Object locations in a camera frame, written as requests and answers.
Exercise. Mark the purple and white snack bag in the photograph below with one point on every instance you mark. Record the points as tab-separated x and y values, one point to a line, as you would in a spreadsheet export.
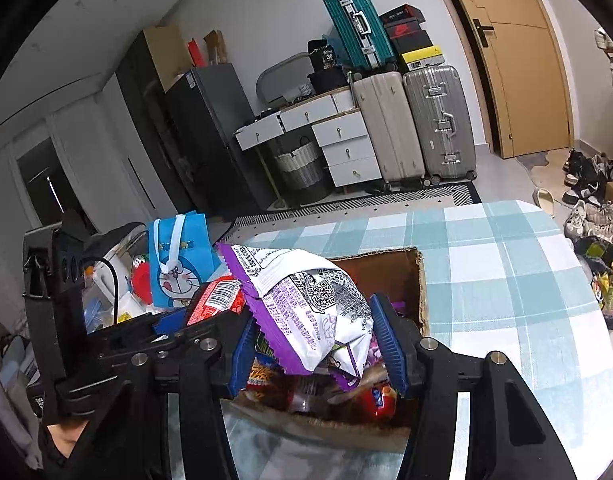
306	300

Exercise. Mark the black printed bag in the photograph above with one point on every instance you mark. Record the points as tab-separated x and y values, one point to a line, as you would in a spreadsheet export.
322	55

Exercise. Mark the white plastic container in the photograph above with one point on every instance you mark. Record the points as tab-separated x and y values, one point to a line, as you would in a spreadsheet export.
131	310

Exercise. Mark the dark grey refrigerator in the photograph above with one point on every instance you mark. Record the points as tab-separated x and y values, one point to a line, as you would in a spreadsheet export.
211	135

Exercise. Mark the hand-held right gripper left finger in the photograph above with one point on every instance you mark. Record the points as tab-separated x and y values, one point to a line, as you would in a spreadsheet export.
241	360

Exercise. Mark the dark window pane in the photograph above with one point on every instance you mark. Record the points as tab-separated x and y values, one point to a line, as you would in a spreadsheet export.
51	185

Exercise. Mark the orange patterned snack packet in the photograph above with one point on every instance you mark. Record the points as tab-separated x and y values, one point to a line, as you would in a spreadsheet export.
266	382

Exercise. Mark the brown cardboard box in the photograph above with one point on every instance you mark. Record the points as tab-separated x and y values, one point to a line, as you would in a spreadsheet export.
381	270

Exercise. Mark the beige slipper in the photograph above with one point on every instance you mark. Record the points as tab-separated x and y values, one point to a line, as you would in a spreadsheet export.
545	201

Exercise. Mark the red round-logo snack packet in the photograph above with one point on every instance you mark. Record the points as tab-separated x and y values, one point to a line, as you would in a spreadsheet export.
379	402

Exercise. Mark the small white basket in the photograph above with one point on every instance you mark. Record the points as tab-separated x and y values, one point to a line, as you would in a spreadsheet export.
305	91

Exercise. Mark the beige suitcase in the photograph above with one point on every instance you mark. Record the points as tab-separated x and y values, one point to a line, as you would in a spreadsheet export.
386	130

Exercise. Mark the pile of loose shoes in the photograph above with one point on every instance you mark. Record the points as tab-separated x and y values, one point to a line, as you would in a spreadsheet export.
591	185

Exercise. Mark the wooden door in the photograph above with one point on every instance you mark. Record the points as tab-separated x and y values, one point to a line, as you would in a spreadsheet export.
521	60

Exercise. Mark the silver suitcase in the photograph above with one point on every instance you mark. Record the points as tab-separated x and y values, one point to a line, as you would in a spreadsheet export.
439	120

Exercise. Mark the dark tall cabinet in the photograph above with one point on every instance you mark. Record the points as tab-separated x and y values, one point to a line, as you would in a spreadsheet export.
146	125

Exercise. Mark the woven laundry basket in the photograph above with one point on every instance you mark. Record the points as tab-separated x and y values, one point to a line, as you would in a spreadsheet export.
301	170

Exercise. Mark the grey backpack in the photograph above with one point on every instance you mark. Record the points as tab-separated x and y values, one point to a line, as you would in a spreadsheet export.
11	400

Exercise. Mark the blue cartoon gift bag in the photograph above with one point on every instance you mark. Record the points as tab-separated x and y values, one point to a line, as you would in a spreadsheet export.
186	260

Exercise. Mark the tall cardboard box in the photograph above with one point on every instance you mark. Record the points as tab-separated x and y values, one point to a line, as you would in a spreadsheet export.
169	55

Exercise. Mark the black bag of snack packets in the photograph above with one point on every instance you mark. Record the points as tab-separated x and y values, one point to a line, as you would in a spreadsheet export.
608	285

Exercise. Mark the person's left hand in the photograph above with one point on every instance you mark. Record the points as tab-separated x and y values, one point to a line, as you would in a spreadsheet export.
64	431

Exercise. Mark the teal suitcase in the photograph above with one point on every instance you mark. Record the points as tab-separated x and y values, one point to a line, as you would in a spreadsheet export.
359	30

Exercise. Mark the black and red shoe box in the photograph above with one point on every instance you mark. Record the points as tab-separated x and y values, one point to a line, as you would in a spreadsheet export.
401	14

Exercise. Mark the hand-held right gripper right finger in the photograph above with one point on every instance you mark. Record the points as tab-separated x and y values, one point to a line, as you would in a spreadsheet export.
390	350

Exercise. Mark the irregular doormat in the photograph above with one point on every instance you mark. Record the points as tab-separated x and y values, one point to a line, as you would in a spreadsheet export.
536	162

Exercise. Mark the white drawer desk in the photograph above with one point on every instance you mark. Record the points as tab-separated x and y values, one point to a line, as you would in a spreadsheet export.
336	130

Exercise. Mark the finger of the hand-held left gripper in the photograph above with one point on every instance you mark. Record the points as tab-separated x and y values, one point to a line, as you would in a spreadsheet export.
211	329
170	322

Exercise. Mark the yellow and black shoe box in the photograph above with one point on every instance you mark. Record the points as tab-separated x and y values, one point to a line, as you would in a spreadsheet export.
422	59

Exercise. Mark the black storage box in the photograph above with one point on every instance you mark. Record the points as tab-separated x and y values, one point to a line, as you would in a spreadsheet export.
329	82

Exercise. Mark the black patterned rug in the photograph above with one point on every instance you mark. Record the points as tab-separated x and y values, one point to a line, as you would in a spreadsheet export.
386	200

